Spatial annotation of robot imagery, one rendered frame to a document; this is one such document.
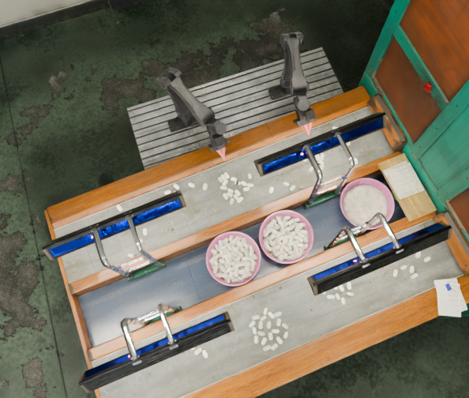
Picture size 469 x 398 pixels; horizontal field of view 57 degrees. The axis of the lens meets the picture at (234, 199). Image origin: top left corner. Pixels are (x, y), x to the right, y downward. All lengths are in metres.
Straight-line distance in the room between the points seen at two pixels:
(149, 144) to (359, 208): 1.18
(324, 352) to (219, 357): 0.48
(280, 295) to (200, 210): 0.58
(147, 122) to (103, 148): 0.84
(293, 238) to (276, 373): 0.63
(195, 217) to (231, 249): 0.25
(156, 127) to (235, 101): 0.47
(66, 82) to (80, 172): 0.76
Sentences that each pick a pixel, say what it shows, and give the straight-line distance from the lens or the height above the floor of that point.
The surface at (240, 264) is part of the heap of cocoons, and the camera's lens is 2.15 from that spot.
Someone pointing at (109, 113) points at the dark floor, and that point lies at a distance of 3.44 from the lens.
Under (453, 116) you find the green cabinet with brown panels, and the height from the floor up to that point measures 1.26.
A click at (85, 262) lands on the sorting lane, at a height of 0.74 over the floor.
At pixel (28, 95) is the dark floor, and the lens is 3.75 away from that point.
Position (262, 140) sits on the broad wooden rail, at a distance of 2.32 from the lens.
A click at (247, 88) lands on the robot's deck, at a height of 0.65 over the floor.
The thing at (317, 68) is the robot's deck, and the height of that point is 0.67.
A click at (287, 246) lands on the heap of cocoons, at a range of 2.19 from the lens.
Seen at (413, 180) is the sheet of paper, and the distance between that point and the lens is 2.36.
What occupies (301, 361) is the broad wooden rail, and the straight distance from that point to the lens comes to 2.11.
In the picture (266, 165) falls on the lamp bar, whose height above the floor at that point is 1.09.
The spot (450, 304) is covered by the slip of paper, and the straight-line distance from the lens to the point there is 2.29.
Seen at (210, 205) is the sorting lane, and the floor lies 0.74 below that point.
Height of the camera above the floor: 2.86
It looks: 72 degrees down
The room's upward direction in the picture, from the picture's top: 7 degrees counter-clockwise
